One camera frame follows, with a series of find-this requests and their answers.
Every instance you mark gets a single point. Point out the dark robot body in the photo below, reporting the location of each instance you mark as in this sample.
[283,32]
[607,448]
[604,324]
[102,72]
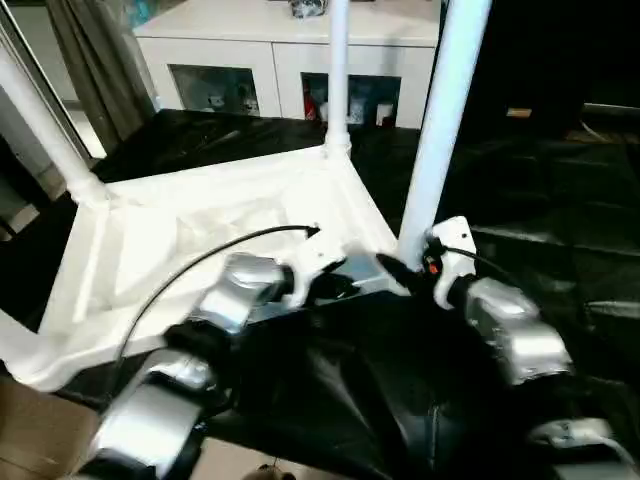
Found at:
[275,472]

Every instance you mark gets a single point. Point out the white glass-door cabinet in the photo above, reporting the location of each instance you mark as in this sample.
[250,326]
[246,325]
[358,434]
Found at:
[225,50]

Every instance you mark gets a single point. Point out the black mat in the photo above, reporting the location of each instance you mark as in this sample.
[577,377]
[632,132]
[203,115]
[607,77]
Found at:
[400,400]

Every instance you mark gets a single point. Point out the black cabinet gold label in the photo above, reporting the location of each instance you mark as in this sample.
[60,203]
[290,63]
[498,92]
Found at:
[525,60]

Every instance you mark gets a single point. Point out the grey door frame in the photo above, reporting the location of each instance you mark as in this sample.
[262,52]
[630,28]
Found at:
[80,135]

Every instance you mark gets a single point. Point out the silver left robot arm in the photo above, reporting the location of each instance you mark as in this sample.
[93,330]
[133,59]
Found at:
[240,285]

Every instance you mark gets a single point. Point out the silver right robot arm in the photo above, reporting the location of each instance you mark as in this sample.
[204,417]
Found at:
[525,330]

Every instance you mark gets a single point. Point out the grey curtain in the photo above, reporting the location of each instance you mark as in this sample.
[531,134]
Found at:
[100,65]

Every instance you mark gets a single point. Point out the white plastic table top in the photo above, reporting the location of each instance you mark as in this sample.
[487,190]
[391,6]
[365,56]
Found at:
[150,225]

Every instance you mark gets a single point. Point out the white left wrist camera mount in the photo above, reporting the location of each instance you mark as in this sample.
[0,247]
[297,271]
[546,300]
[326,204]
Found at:
[315,250]

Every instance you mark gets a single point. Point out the dark grey bundle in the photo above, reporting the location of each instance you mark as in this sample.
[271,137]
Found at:
[309,7]

